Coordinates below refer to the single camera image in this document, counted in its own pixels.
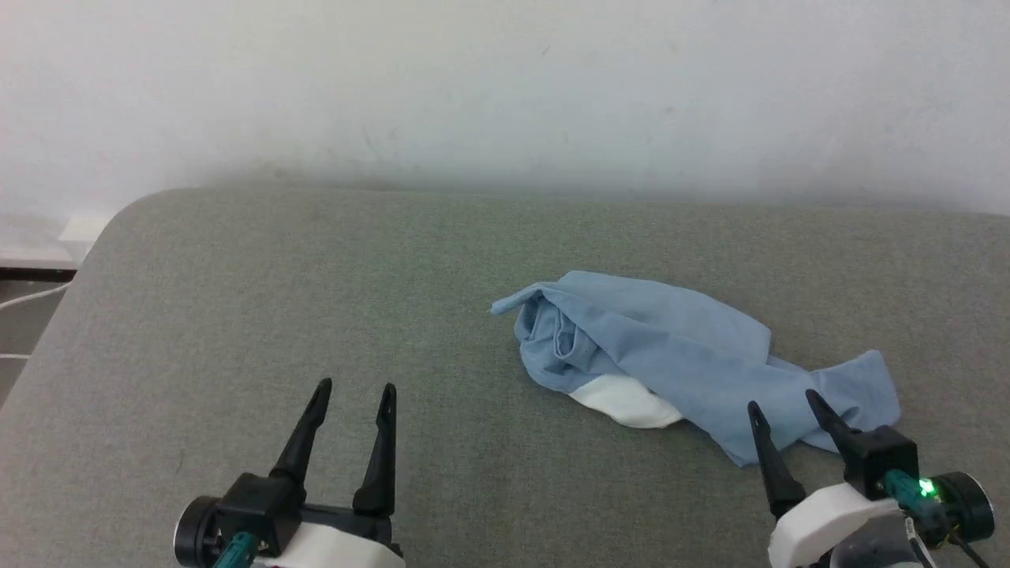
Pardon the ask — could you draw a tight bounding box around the thin white floor cable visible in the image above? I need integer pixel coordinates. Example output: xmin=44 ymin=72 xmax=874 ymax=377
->
xmin=0 ymin=282 xmax=73 ymax=361

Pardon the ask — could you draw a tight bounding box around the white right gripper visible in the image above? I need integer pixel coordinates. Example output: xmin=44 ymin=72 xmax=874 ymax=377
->
xmin=746 ymin=388 xmax=905 ymax=568

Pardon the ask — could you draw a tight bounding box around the grey-green fabric sofa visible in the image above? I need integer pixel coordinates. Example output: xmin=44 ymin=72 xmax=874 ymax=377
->
xmin=0 ymin=185 xmax=1010 ymax=568

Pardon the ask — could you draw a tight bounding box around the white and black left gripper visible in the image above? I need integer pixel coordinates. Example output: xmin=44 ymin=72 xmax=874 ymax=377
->
xmin=268 ymin=378 xmax=406 ymax=568

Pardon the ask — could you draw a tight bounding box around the light blue and white garment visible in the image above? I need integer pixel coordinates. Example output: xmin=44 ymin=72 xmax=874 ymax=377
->
xmin=491 ymin=271 xmax=902 ymax=468

